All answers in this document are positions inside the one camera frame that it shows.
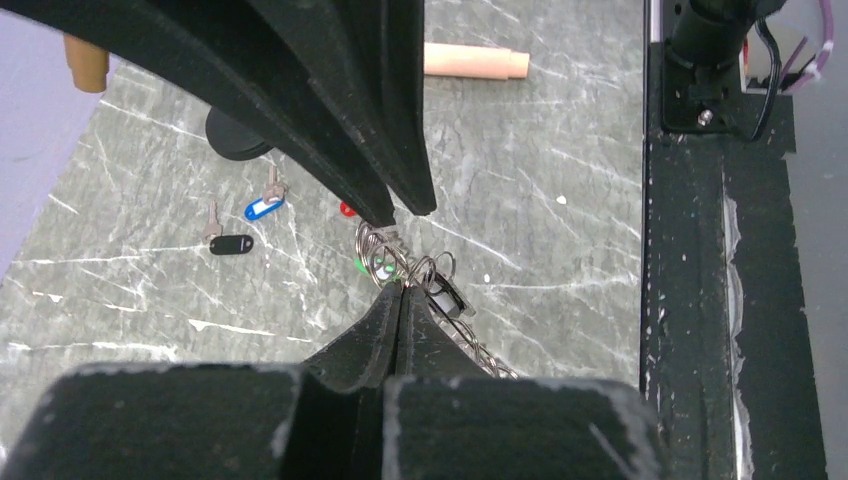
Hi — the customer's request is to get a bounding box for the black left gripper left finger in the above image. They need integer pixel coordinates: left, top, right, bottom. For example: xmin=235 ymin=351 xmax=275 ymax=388
xmin=1 ymin=283 xmax=402 ymax=479

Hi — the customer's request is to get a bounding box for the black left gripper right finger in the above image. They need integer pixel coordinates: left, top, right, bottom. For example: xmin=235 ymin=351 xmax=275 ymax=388
xmin=382 ymin=286 xmax=667 ymax=480

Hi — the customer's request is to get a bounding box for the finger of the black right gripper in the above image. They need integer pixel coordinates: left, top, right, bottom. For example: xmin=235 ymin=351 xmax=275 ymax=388
xmin=1 ymin=1 xmax=395 ymax=226
xmin=251 ymin=1 xmax=437 ymax=216

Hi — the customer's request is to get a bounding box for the metal disc with keyrings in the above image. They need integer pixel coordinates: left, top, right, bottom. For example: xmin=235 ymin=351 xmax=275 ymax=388
xmin=355 ymin=221 xmax=519 ymax=379

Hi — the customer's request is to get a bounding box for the pink toy microphone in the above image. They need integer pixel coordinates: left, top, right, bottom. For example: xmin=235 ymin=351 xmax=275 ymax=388
xmin=424 ymin=42 xmax=530 ymax=81

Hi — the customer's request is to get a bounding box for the black microphone stand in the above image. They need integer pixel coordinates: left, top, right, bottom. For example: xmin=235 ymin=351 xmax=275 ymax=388
xmin=205 ymin=107 xmax=272 ymax=162

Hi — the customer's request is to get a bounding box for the black tag on key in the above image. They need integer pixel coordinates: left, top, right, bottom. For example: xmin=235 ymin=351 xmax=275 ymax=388
xmin=427 ymin=272 xmax=476 ymax=320

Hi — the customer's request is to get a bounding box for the silver key on blue tag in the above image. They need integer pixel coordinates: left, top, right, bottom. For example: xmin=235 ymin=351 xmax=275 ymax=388
xmin=262 ymin=165 xmax=289 ymax=204

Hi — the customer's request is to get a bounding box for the blue key tag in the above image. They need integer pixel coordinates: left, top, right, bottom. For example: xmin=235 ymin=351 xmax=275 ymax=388
xmin=244 ymin=198 xmax=285 ymax=221

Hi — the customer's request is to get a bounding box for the red key tag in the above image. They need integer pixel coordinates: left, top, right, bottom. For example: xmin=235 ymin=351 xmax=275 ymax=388
xmin=339 ymin=202 xmax=357 ymax=217

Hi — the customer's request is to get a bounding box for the green key tag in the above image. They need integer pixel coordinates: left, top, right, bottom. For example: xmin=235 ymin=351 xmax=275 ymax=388
xmin=354 ymin=258 xmax=398 ymax=282

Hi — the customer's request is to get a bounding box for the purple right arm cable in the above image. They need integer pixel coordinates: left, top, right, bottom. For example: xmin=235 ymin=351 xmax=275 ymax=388
xmin=778 ymin=0 xmax=836 ymax=94

